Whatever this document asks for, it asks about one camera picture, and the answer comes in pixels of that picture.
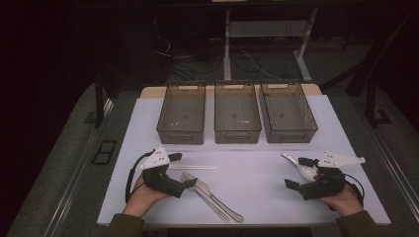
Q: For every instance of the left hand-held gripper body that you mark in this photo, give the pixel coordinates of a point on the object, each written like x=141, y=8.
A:
x=161, y=181

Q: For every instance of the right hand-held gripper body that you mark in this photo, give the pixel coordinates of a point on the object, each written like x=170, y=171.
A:
x=329, y=184

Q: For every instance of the white ceramic spoon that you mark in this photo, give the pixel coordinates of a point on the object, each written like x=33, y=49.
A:
x=306, y=173

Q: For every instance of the silver metal knife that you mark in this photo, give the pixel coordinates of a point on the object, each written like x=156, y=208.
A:
x=217, y=200

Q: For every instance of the translucent brown plastic basket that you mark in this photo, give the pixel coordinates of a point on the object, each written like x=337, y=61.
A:
x=286, y=113
x=183, y=113
x=237, y=113

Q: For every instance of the person's right hand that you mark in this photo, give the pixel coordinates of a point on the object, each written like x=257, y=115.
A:
x=346, y=202

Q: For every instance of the person's left hand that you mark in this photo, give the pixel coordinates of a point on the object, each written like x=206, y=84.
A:
x=141, y=200

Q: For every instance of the white table mat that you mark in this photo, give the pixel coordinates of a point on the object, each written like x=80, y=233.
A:
x=250, y=197

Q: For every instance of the black metal stand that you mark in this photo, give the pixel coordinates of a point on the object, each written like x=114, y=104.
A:
x=371, y=105
x=99, y=105

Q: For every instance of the white metal desk frame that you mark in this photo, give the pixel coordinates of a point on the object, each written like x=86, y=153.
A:
x=267, y=29

